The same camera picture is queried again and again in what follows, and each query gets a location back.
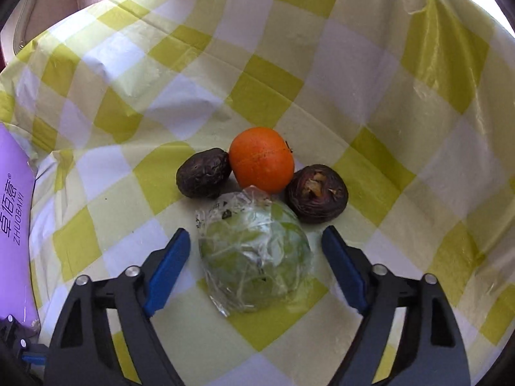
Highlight purple cardboard box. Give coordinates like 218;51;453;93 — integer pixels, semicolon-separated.
0;123;41;330

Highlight pink curtain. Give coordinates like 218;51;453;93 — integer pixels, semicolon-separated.
0;0;170;65

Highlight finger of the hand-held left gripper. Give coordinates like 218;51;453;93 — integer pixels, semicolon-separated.
0;315;32;352
21;352;50;366

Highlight cabbage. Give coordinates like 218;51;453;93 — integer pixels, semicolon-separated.
195;185;312;317

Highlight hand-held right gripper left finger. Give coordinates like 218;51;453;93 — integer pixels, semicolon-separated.
48;228;192;386

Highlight orange tangerine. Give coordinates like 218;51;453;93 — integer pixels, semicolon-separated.
229;127;295;194

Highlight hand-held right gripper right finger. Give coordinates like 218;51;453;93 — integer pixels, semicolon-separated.
321;225;472;386

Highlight yellow checked plastic tablecloth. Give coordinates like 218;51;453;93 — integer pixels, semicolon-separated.
0;0;515;386

